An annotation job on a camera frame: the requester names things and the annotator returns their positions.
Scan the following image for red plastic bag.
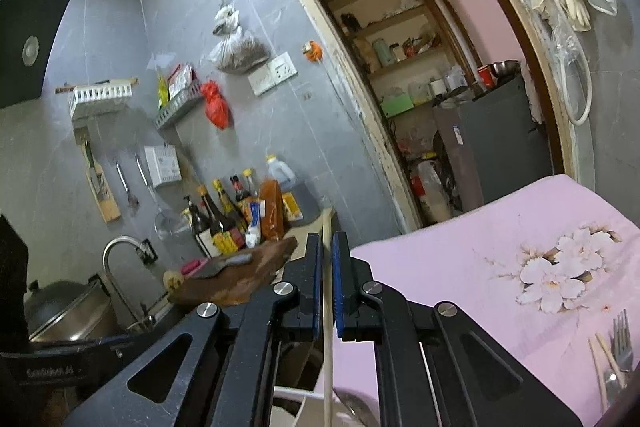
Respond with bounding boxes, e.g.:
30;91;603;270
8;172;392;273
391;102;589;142
200;80;231;130

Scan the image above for metal bowl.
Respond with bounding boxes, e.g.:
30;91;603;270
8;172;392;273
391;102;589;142
487;60;521;78

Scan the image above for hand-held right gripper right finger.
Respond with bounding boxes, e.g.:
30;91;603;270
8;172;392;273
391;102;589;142
331;231;586;427

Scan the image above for red and white snack packet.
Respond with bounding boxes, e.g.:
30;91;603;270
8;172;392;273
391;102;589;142
167;63;195;102

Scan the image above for pink floral cloth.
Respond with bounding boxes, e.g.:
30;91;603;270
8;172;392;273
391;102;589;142
332;174;640;427

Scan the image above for metal wok with lid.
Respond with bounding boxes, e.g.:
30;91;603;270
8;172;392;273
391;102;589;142
23;274;119;344

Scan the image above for metal faucet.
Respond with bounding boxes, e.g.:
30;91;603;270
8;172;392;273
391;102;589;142
102;235;157;334

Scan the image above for dark bottle white label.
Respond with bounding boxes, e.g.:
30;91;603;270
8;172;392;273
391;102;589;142
181;195;213;255

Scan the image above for white and blue tube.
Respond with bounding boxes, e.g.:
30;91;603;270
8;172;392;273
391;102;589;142
244;201;264;246

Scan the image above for soy sauce bottle yellow label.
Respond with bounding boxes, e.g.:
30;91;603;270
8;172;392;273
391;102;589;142
196;185;244;258

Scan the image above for wooden shelving unit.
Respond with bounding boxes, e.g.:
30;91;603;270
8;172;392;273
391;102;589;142
320;0;482;228

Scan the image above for metal wall shelf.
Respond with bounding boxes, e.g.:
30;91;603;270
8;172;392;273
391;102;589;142
153;88;206;131

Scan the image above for dark sauce bottle yellow cap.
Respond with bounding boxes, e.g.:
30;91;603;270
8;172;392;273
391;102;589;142
212;179;249;234

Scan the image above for yellow snack packet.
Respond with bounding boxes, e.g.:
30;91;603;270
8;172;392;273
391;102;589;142
156;71;172;111

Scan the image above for sauce bottle red label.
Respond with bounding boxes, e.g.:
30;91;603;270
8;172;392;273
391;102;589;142
229;175;254;219

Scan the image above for white wall socket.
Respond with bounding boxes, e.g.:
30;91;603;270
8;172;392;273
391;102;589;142
248;51;297;97

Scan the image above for cream door frame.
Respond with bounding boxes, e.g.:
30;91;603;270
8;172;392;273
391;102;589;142
255;0;596;234

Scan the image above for metal fork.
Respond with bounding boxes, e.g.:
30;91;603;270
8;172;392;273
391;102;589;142
611;308;636;375

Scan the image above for wooden knife holder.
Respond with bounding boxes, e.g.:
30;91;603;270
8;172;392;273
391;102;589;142
74;126;122;224

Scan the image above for metal spoon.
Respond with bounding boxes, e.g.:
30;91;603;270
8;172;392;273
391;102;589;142
601;366;627;408
342;394;379;427

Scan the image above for kitchen cleaver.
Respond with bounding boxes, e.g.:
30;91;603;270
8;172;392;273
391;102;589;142
191;253;254;281

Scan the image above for white plastic utensil holder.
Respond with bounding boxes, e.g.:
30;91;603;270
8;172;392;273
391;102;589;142
272;384;351;427

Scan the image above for hanging metal strainer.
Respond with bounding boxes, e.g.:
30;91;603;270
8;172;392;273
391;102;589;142
134;156;192;241

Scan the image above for white wall basket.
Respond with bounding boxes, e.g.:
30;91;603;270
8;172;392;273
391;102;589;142
69;78;137;116

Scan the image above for wooden cutting board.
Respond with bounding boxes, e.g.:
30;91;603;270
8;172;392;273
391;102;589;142
167;237;299;309

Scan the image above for clear bag of dried goods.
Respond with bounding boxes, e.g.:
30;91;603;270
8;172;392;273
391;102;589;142
208;3;271;75

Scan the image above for black wall outlet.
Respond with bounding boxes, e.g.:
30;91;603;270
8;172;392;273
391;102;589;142
139;237;159;266

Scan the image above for green box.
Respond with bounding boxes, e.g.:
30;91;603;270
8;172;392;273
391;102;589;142
379;94;415;118

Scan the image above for white hose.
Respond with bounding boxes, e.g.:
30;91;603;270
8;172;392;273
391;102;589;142
549;23;594;126

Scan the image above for green jar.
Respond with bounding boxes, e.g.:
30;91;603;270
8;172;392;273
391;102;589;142
372;37;393;68

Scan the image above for black range hood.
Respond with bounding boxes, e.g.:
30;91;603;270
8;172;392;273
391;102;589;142
0;0;76;110

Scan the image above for hanging metal peeler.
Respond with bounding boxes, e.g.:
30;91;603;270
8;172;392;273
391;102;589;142
115;161;139;208

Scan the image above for white wall box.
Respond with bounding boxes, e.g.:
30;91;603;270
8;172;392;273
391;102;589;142
143;145;182;188

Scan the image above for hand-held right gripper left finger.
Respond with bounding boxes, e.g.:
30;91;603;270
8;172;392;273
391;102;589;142
62;232;322;427

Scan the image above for orange sauce pouch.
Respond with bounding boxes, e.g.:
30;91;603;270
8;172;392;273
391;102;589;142
258;179;287;241

